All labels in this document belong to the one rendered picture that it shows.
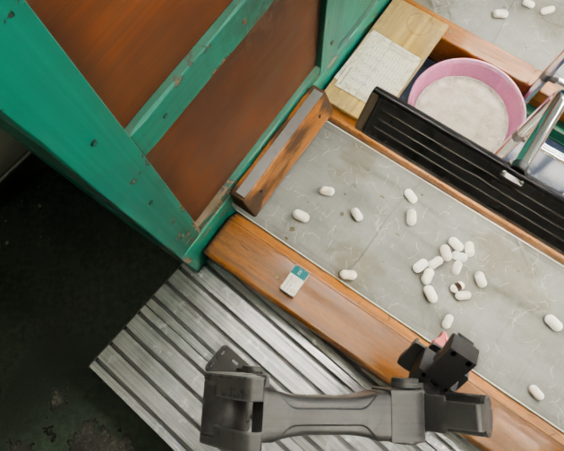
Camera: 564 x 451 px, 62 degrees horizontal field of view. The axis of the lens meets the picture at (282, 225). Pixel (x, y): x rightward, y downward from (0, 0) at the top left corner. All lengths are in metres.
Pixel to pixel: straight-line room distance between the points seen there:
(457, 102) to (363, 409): 0.80
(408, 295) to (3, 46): 0.86
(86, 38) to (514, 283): 0.93
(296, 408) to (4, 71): 0.48
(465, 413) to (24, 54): 0.66
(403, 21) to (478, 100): 0.26
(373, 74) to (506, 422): 0.78
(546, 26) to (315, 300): 0.89
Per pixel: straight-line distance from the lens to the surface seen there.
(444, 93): 1.24
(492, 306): 1.10
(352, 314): 0.99
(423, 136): 0.75
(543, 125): 0.79
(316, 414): 0.65
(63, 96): 0.46
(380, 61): 1.19
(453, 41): 1.28
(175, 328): 1.11
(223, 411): 0.68
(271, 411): 0.63
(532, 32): 1.39
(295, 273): 0.98
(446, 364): 0.78
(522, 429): 1.09
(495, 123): 1.24
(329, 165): 1.09
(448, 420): 0.75
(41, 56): 0.42
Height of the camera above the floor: 1.75
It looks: 75 degrees down
